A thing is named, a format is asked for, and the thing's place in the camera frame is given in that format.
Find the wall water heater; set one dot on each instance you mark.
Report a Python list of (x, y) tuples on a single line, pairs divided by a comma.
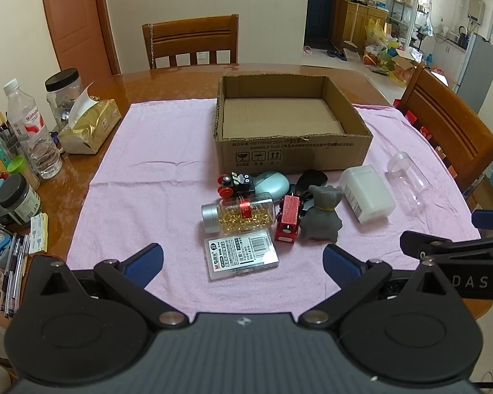
[(475, 8)]

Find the bag of pens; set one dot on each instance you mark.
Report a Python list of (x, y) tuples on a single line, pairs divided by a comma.
[(4, 135)]

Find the blue clip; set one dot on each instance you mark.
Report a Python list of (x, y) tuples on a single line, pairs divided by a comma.
[(2, 249)]

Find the bundle of loose pens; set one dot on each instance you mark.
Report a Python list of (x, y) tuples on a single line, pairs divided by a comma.
[(14, 271)]

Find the gold tissue pack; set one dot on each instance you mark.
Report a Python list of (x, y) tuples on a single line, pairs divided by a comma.
[(94, 125)]

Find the brown cardboard box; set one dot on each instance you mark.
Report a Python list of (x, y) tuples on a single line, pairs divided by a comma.
[(287, 156)]

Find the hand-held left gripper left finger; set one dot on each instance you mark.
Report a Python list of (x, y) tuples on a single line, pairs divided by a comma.
[(143, 262)]

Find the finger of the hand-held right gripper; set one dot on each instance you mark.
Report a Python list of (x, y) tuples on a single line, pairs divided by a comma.
[(492, 218), (419, 241)]

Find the wooden chair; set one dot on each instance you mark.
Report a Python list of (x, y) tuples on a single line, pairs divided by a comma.
[(189, 33), (448, 119)]

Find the dark jar black lid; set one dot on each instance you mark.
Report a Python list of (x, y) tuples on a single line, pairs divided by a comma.
[(18, 201)]

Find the clear water bottle red label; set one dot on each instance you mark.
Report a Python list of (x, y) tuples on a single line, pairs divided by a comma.
[(31, 127)]

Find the white plastic box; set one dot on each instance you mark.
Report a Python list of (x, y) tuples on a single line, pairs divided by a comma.
[(365, 195)]

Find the green cap toothpick holder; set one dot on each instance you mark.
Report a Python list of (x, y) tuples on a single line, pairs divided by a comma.
[(20, 170)]

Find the dark blue door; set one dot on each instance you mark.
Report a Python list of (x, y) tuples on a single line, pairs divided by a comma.
[(319, 4)]

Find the wooden cabinet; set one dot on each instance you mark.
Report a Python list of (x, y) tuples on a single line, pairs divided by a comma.
[(363, 22)]

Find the brown wooden door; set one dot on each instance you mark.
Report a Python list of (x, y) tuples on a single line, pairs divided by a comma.
[(74, 28)]

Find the yellow plastic bags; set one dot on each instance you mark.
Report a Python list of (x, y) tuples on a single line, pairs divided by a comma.
[(378, 43)]

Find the dark kettle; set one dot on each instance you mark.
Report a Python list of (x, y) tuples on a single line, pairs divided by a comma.
[(463, 37)]

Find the small white card box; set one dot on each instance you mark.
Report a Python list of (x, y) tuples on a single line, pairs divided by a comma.
[(39, 233)]

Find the black toy car red wheels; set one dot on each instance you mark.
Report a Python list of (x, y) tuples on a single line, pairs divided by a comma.
[(240, 184)]

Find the clear bottle of gold pins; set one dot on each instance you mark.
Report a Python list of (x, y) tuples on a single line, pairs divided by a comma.
[(240, 213)]

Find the black oval case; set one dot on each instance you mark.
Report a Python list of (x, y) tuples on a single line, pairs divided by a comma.
[(312, 178)]

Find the grey refrigerator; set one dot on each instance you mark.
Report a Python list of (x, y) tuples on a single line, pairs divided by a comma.
[(478, 69)]

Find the clear plastic case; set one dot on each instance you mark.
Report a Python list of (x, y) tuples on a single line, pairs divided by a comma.
[(241, 256)]

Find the pair of dark slippers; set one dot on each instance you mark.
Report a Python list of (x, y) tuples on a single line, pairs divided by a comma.
[(337, 53)]

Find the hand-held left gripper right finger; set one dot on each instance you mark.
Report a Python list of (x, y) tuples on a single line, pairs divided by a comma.
[(342, 266)]

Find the plastic jar black lid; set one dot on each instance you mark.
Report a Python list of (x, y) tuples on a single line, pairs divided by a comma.
[(63, 90)]

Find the red toy train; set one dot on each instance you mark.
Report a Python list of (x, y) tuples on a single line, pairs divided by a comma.
[(288, 217)]

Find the open cardboard box on floor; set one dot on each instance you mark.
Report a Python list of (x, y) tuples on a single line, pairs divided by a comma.
[(402, 65)]

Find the pink towel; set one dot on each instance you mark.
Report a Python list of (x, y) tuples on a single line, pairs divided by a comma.
[(148, 164)]

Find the light teal computer mouse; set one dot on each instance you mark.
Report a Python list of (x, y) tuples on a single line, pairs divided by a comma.
[(272, 182)]

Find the clear plastic jar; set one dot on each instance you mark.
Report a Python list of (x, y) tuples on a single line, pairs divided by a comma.
[(408, 178)]

